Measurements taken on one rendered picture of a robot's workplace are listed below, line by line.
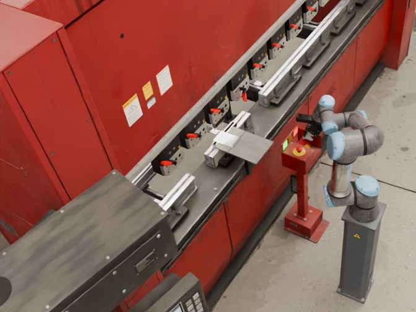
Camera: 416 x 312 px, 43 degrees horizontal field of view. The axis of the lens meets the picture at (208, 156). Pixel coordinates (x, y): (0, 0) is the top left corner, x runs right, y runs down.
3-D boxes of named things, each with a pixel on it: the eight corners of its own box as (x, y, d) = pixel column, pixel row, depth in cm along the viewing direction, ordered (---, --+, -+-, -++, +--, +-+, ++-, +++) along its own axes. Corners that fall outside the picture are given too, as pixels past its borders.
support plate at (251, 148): (256, 164, 274) (255, 163, 273) (215, 148, 286) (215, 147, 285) (273, 143, 283) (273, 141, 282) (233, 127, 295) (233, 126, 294)
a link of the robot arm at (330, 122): (346, 125, 256) (342, 106, 261) (323, 128, 256) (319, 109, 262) (345, 134, 262) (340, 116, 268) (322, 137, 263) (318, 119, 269)
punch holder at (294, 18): (290, 43, 311) (289, 18, 299) (278, 39, 315) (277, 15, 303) (303, 29, 319) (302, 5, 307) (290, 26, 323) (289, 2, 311)
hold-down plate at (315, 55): (309, 70, 339) (309, 66, 336) (301, 67, 341) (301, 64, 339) (330, 44, 354) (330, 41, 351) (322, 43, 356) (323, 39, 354)
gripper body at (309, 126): (316, 140, 283) (323, 127, 273) (302, 131, 284) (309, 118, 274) (322, 130, 287) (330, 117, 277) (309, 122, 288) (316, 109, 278)
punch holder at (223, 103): (213, 126, 271) (209, 102, 259) (200, 121, 275) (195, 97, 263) (229, 109, 279) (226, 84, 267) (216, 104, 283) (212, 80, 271)
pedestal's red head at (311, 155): (306, 175, 307) (305, 154, 294) (281, 166, 315) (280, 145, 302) (321, 153, 317) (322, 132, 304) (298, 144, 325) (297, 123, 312)
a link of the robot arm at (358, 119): (393, 129, 216) (362, 104, 263) (366, 132, 217) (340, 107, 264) (394, 155, 220) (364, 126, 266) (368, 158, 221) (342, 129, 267)
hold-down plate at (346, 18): (337, 36, 359) (337, 33, 356) (329, 34, 361) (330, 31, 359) (356, 14, 374) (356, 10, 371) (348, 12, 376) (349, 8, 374)
